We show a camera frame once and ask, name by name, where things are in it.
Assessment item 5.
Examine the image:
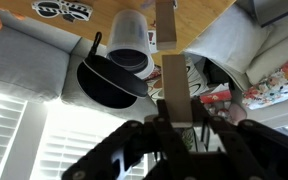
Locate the translucent white plastic cup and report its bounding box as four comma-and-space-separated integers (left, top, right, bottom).
105, 8, 155, 80

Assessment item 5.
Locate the navy blue box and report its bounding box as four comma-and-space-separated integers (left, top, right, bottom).
251, 0, 288, 28

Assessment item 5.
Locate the red printed box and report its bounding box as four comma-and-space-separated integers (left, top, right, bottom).
199, 89, 234, 105

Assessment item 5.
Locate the green house plant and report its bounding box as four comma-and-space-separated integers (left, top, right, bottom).
180, 127, 199, 152

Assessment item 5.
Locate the upright wooden stack block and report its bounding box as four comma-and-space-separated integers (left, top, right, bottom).
155, 0, 178, 51

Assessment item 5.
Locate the grey fabric sofa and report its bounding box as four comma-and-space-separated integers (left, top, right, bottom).
0, 13, 159, 123

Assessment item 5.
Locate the black glasses case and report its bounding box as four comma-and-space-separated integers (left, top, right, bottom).
76, 31, 149, 110

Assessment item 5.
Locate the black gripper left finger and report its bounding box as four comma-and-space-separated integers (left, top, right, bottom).
62, 99, 193, 180

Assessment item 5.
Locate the white window blind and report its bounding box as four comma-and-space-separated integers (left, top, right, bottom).
0, 89, 29, 180
29, 132, 152, 180

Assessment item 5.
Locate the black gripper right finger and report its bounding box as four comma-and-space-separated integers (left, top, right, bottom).
192, 99, 288, 180

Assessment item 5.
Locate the black white sunglasses sticker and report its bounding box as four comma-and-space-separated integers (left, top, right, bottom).
31, 0, 94, 22

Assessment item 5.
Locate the white leather sofa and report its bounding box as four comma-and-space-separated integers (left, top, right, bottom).
183, 2, 288, 95

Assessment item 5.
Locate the floral pillow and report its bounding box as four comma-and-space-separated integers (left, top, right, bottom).
241, 54, 288, 111

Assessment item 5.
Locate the white black patterned pillow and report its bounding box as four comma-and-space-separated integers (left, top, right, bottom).
146, 55, 212, 106

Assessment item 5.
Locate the plain wooden block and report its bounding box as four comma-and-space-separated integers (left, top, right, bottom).
161, 54, 195, 129

